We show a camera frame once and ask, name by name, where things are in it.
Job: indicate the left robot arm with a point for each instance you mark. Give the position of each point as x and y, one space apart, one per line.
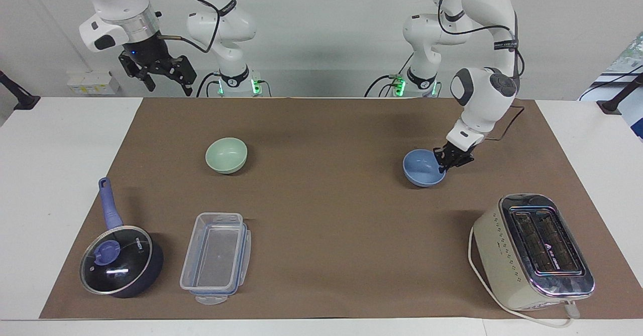
485 92

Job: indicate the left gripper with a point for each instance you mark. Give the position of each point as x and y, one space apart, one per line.
461 155

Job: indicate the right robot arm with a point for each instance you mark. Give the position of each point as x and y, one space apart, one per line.
228 29

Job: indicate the green bowl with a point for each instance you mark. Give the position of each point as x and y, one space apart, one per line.
226 157

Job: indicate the white wall socket box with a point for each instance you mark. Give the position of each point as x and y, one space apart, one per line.
93 84

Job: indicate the black stand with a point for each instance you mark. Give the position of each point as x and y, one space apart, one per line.
20 98
620 97

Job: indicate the cream and chrome toaster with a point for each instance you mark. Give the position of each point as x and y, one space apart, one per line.
532 255

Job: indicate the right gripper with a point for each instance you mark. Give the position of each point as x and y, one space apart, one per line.
148 52

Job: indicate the blue saucepan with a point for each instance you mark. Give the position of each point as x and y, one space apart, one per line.
111 208

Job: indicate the blue bowl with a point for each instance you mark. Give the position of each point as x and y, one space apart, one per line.
419 173

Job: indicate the clear plastic food container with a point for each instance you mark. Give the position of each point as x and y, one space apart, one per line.
216 258

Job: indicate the glass lid with blue knob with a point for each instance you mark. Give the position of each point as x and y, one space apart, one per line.
115 260

